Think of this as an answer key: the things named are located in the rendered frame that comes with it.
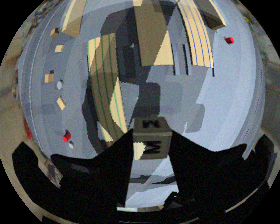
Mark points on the red cylinder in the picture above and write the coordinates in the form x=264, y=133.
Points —
x=229, y=40
x=66, y=137

